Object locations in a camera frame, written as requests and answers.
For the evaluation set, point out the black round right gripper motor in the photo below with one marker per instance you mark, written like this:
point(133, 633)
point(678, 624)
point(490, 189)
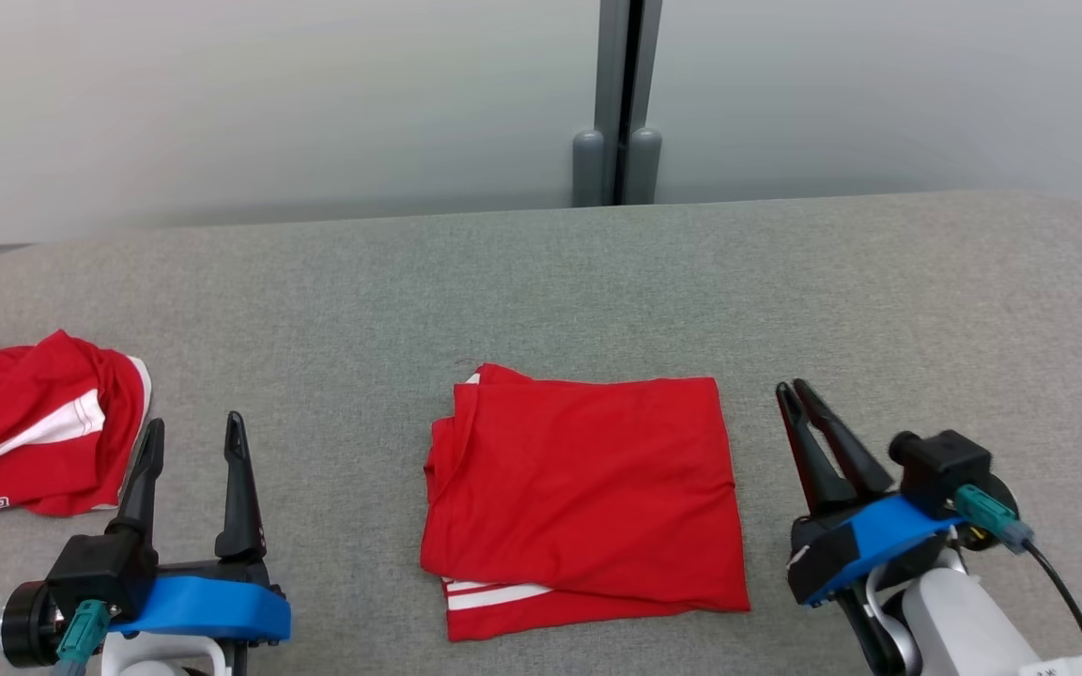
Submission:
point(1001, 502)

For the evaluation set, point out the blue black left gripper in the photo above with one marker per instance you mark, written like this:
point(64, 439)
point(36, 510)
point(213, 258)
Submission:
point(212, 606)

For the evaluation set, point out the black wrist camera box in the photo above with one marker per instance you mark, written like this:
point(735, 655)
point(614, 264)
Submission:
point(940, 469)
point(95, 573)

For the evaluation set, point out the red white basketball jersey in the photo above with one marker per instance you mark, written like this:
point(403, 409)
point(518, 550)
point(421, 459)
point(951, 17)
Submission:
point(588, 488)

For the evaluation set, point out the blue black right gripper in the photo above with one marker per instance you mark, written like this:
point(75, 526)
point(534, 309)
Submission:
point(865, 545)

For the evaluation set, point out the red white striped shorts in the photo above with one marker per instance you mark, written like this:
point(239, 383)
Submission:
point(15, 404)

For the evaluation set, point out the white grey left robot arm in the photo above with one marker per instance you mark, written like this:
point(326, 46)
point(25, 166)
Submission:
point(161, 657)

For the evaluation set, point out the grey rounded partition bumper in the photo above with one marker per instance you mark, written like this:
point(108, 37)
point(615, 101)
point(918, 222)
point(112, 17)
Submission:
point(588, 169)
point(642, 167)

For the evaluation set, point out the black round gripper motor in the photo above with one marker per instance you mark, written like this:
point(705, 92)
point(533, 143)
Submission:
point(1001, 502)
point(24, 627)

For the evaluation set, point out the grey vertical partition frame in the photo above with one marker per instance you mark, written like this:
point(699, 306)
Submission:
point(611, 66)

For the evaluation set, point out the black round left gripper motor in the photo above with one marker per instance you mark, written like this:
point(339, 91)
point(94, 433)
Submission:
point(24, 627)

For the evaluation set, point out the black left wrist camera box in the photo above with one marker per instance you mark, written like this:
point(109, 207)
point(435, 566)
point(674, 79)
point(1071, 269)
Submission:
point(95, 573)

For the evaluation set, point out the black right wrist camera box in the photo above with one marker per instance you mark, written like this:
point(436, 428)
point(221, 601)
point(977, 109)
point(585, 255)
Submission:
point(940, 469)

